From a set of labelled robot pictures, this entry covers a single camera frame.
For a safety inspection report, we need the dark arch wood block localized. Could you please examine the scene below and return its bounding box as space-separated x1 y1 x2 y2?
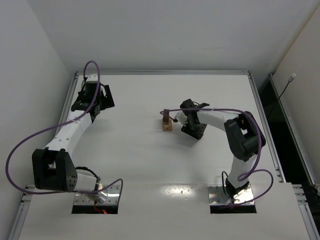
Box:
162 109 170 125

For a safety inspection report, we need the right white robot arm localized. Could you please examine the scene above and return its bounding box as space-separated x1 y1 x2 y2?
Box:
174 98 266 199

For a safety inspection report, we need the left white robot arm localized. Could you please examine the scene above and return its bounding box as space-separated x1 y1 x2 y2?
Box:
31 81 115 193

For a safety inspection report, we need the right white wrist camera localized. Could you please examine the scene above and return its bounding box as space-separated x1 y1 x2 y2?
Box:
174 111 188 126

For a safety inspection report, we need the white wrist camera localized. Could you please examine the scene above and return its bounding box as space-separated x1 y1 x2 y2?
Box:
86 74 98 84
174 111 188 126

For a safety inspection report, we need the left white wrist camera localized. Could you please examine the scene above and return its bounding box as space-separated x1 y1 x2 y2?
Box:
86 74 98 84

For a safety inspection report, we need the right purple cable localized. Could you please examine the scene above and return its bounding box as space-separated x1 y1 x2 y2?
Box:
159 107 274 209

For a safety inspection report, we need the purple cable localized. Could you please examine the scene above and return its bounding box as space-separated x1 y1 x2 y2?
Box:
5 60 124 196
159 107 274 209

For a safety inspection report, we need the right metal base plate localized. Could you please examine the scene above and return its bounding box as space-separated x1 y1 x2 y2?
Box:
207 184 255 207

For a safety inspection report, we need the metal base plate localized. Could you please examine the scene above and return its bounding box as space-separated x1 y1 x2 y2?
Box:
73 185 121 206
207 184 255 207

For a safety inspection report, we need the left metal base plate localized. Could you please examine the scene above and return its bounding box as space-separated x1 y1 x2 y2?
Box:
73 185 121 206

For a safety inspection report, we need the black wall cable with plug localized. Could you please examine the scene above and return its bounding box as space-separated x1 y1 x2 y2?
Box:
277 73 297 101

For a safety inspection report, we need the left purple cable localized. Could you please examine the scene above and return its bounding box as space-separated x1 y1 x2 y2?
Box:
5 60 124 196

